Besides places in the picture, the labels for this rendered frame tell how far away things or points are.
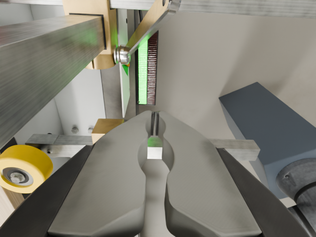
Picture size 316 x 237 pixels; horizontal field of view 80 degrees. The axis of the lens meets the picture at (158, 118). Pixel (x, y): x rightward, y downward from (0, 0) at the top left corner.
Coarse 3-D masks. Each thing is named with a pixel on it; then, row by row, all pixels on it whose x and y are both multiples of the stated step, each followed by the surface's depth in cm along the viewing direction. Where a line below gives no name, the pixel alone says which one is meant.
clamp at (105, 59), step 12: (72, 0) 21; (84, 0) 21; (96, 0) 21; (108, 0) 21; (72, 12) 21; (84, 12) 21; (96, 12) 21; (108, 12) 21; (108, 24) 22; (108, 36) 23; (108, 48) 23; (96, 60) 24; (108, 60) 25
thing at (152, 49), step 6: (156, 36) 38; (150, 42) 39; (156, 42) 39; (150, 48) 40; (156, 48) 40; (150, 54) 40; (156, 54) 40; (150, 60) 41; (150, 66) 41; (150, 72) 42; (150, 78) 43; (150, 84) 44; (150, 90) 44; (150, 96) 45; (150, 102) 46
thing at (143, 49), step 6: (144, 48) 39; (144, 54) 40; (144, 60) 41; (144, 66) 41; (144, 72) 42; (144, 78) 43; (144, 84) 44; (144, 90) 44; (144, 96) 45; (144, 102) 46
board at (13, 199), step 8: (0, 192) 32; (8, 192) 33; (16, 192) 35; (0, 200) 34; (8, 200) 34; (16, 200) 35; (0, 208) 35; (8, 208) 35; (0, 216) 36; (8, 216) 36; (0, 224) 37
